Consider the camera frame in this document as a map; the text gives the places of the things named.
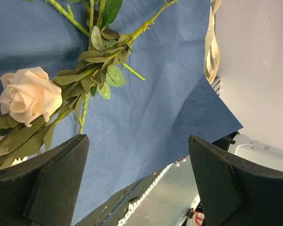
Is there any cream ribbon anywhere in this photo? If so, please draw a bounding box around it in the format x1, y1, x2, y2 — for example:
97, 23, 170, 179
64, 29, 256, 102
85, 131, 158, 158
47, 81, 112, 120
204, 0, 222, 84

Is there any white slotted cable duct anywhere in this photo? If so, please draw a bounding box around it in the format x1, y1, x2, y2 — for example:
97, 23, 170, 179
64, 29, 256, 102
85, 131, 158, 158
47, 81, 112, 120
117, 163, 173, 226

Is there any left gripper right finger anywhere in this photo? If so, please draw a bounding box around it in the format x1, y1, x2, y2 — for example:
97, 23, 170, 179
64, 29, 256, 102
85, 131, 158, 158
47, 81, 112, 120
189, 135, 283, 226

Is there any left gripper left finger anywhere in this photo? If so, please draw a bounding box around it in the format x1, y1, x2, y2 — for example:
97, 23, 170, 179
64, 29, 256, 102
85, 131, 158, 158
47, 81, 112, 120
0, 134, 90, 226

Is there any blue wrapping paper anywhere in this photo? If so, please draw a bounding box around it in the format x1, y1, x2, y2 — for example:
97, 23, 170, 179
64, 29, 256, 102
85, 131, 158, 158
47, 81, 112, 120
0, 0, 241, 225

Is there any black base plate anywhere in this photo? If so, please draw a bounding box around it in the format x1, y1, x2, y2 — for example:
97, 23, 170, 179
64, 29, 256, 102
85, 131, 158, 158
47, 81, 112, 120
75, 174, 156, 226

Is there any cream rose bunch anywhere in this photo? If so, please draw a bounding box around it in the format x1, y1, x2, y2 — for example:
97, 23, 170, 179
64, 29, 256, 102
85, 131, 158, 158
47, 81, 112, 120
0, 0, 179, 175

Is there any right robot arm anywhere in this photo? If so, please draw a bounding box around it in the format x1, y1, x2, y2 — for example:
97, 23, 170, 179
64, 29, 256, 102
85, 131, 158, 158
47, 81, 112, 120
213, 131, 283, 171

